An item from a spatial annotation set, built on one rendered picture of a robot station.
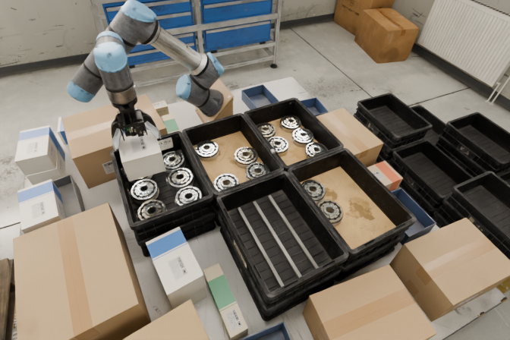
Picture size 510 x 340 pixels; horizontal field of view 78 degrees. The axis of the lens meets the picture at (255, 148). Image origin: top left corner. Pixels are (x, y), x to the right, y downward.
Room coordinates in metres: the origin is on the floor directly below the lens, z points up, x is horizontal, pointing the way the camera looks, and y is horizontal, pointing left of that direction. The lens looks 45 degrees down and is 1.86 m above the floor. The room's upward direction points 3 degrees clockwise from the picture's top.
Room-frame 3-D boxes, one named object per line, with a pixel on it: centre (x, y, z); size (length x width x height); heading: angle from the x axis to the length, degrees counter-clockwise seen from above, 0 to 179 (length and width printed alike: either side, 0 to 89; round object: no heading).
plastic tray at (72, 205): (0.69, 0.79, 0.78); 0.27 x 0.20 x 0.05; 34
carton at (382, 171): (0.96, -0.58, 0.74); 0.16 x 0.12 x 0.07; 117
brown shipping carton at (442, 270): (0.53, -0.72, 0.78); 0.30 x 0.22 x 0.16; 114
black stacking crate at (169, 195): (0.78, 0.37, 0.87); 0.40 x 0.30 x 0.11; 29
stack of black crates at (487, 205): (0.94, -1.26, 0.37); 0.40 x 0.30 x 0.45; 26
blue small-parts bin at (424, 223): (0.77, -0.64, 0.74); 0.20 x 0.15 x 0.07; 27
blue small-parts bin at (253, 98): (1.54, -0.02, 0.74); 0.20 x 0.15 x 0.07; 30
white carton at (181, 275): (0.46, 0.25, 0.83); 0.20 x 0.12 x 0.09; 34
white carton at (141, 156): (0.75, 0.39, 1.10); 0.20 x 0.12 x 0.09; 26
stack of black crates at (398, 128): (1.66, -0.90, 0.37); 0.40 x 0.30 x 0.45; 26
